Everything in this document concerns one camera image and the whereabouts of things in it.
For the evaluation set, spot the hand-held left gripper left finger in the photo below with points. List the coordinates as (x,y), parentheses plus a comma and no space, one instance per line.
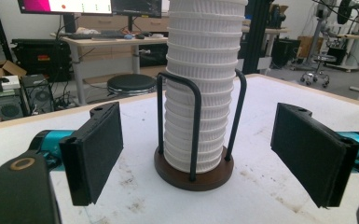
(93,155)

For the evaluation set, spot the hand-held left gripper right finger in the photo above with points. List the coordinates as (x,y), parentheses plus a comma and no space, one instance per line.
(310,155)

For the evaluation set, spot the cup holder with brown base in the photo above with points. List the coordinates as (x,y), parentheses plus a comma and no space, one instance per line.
(196,185)

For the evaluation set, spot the stack of white paper cups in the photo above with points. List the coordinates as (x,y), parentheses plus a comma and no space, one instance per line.
(203,46)

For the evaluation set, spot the white table mat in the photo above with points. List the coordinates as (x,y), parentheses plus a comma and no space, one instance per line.
(261,193)

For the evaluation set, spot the black computer tower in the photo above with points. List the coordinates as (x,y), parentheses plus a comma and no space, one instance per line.
(38,95)
(3,107)

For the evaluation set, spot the black round stool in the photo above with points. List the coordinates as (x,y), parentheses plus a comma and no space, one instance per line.
(132,83)

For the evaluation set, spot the rolling stool with chrome base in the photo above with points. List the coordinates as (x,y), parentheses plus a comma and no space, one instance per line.
(318,67)

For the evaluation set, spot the brown cardboard box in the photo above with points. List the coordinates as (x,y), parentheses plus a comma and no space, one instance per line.
(307,46)

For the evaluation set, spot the small white box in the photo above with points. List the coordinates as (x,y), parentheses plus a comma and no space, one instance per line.
(11,83)

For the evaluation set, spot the black equipment case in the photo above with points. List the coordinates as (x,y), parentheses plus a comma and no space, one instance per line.
(40,59)

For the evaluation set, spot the wooden desk with white legs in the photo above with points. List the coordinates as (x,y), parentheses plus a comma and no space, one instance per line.
(105,43)

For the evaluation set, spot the black keyboard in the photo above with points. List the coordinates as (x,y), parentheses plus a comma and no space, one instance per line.
(108,34)

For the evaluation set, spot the black computer mouse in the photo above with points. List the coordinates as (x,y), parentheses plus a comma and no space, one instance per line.
(140,36)

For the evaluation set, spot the wooden drawer cabinet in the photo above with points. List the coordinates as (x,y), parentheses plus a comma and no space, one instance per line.
(105,23)

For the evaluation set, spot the monitor with pink white screen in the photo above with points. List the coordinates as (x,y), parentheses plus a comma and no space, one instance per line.
(74,6)

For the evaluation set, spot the dark monitor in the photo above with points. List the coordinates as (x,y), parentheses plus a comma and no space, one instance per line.
(136,7)

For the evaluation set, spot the black metal frame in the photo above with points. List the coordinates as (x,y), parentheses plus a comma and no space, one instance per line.
(256,34)
(0,31)

